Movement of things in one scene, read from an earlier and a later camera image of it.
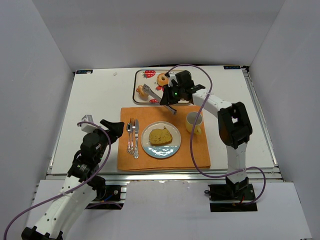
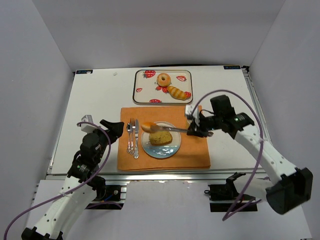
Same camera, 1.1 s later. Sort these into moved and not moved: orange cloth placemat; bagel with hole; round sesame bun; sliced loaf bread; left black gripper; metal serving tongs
Moved: metal serving tongs; round sesame bun
Not moved: orange cloth placemat; bagel with hole; sliced loaf bread; left black gripper
